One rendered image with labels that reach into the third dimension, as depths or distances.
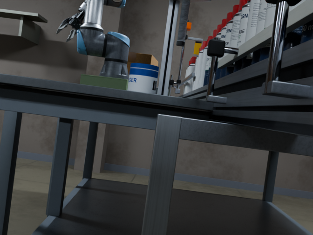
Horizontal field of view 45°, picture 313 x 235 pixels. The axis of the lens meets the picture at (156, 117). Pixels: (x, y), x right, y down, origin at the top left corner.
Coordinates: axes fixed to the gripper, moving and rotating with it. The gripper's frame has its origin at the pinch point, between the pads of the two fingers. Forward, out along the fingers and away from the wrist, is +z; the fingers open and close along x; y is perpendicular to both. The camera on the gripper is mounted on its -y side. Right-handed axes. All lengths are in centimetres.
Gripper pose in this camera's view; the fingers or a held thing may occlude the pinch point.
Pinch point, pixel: (62, 36)
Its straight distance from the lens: 249.2
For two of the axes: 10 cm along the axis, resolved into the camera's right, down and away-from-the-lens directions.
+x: 6.4, 5.5, 5.3
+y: 4.4, 3.0, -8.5
